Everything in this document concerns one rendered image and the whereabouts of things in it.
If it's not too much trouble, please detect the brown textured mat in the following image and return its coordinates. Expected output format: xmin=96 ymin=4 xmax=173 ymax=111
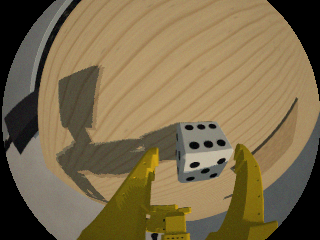
xmin=252 ymin=98 xmax=298 ymax=175

